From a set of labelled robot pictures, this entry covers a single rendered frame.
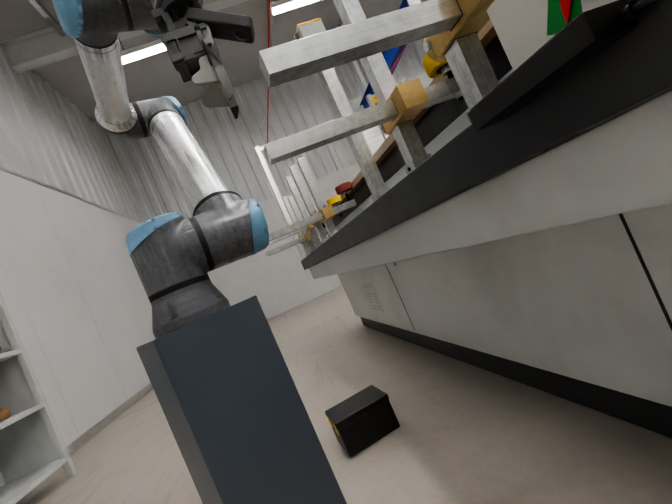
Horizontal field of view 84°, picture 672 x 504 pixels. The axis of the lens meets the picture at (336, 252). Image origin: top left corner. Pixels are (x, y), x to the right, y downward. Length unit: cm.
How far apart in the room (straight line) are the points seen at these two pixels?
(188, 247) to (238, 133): 797
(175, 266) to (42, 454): 252
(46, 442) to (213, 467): 246
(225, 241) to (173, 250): 12
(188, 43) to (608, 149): 66
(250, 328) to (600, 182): 74
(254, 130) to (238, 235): 795
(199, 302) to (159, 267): 12
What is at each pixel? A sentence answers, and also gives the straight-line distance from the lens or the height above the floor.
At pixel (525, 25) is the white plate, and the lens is 51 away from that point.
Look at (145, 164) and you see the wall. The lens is 912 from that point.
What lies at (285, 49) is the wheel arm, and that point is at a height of 85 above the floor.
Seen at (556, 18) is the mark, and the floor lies 73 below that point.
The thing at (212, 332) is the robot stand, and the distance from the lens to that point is 90.
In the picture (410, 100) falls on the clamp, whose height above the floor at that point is 82.
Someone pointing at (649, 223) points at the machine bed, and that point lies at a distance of 78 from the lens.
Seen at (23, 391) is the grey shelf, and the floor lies 63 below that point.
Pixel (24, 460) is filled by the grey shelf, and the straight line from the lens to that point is 341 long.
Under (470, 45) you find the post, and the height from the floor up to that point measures 80.
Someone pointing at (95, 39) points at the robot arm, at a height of 121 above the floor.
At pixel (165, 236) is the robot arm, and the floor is 81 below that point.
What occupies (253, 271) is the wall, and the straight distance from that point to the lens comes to 825.
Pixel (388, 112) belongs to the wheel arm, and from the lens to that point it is 77.
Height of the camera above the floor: 60
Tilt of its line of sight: 1 degrees up
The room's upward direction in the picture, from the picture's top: 24 degrees counter-clockwise
